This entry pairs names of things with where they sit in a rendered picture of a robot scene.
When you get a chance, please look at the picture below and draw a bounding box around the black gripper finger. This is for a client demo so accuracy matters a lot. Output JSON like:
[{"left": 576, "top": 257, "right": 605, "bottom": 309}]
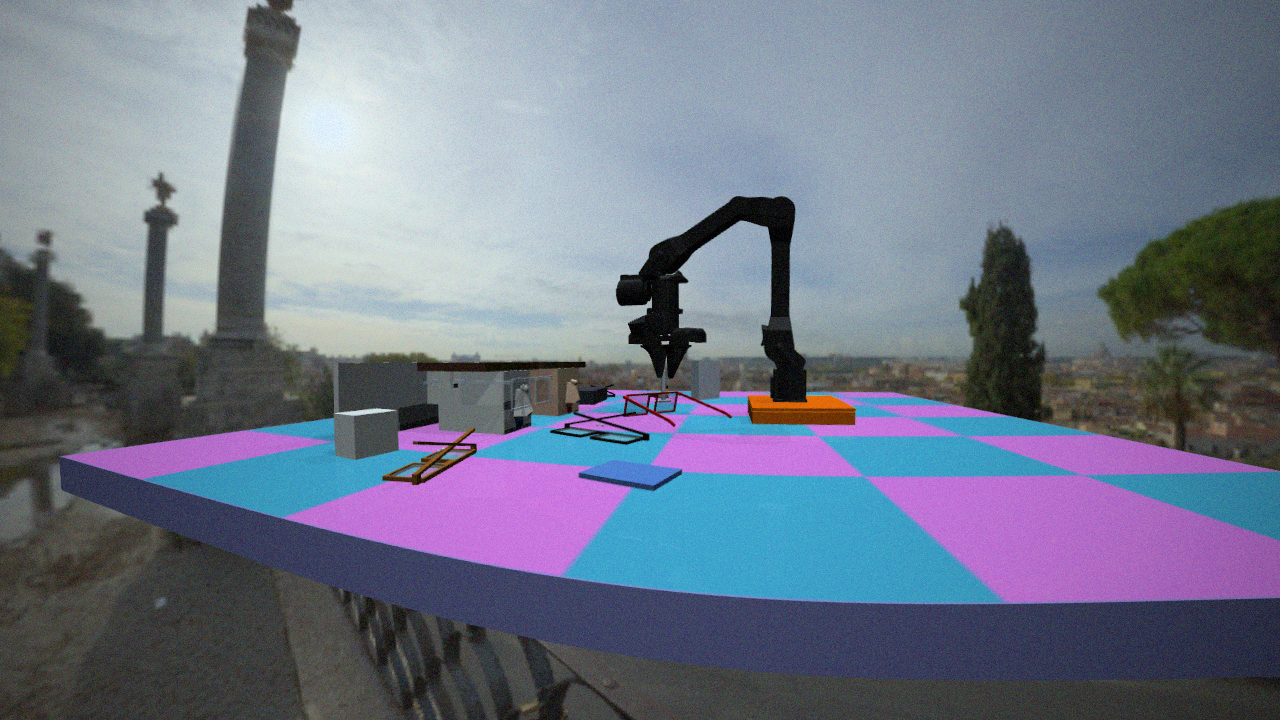
[
  {"left": 662, "top": 345, "right": 692, "bottom": 379},
  {"left": 640, "top": 345, "right": 667, "bottom": 378}
]

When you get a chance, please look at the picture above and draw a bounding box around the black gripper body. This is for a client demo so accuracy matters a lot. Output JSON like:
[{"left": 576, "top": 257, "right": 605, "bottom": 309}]
[{"left": 628, "top": 302, "right": 707, "bottom": 345}]

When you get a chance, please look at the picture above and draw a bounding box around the blue flat slab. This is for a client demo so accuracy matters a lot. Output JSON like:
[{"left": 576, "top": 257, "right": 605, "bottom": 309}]
[{"left": 579, "top": 460, "right": 682, "bottom": 491}]

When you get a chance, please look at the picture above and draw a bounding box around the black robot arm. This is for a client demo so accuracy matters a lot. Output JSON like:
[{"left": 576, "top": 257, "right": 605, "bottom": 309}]
[{"left": 616, "top": 196, "right": 806, "bottom": 404}]

